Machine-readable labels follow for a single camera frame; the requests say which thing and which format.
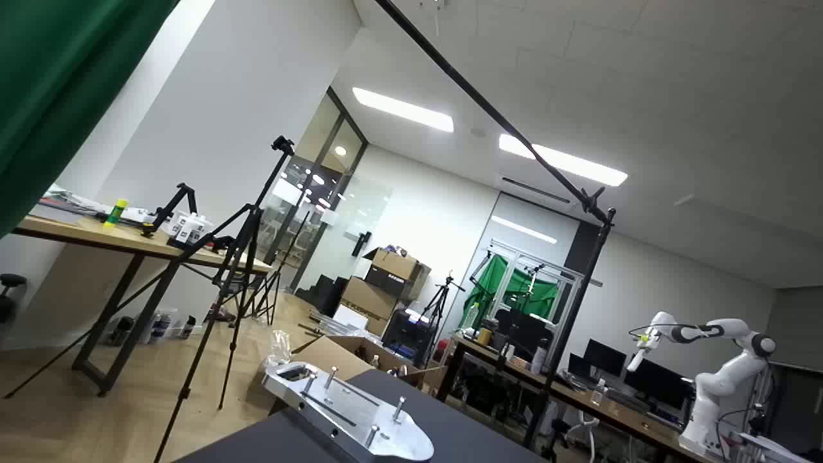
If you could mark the tall black camera tripod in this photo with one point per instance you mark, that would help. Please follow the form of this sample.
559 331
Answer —
249 227

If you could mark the small brown cardboard box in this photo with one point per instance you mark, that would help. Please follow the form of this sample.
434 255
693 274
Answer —
398 263

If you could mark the wide hanging green cloth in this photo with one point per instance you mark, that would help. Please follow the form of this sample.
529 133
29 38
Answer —
533 297

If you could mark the small black tabletop tripod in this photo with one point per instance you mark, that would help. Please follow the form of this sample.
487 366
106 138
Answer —
173 200

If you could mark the narrow hanging green cloth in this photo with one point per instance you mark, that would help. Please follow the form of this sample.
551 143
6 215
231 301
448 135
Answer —
491 285

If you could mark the wide black computer monitor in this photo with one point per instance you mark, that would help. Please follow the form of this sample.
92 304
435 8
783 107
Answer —
657 382

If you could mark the black box machine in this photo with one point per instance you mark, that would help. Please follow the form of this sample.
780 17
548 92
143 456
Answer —
407 336

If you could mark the yellow green bottle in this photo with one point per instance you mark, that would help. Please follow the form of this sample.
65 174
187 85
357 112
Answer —
118 212

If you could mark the flat cardboard sheet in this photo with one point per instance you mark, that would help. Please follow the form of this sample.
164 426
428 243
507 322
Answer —
344 357

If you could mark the clear plastic cup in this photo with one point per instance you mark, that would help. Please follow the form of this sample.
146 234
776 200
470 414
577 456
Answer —
282 351

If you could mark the short ceiling light panel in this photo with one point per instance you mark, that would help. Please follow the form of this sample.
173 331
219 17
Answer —
402 108

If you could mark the black upright stand pole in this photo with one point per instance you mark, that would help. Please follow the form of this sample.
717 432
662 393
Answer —
581 310

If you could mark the green fabric backdrop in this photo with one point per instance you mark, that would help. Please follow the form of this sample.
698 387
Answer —
53 77

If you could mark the small black computer monitor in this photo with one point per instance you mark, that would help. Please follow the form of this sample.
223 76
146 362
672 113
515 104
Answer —
604 358

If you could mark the long ceiling light panel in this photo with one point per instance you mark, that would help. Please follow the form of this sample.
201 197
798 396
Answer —
563 161

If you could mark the wooden table with metal legs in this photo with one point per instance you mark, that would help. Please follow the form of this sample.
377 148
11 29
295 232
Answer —
87 232

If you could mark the long wooden desk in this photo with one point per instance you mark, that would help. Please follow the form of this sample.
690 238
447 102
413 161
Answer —
600 404

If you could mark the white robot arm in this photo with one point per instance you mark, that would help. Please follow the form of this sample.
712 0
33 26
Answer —
729 377

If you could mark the white clutter pile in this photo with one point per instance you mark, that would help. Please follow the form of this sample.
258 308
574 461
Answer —
192 229

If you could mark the black diagonal boom pole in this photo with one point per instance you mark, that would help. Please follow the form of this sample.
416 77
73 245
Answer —
479 98

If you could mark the distant black tripod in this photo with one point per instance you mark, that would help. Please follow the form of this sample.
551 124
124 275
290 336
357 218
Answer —
442 301

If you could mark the large brown cardboard box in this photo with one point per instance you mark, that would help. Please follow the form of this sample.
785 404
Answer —
367 300

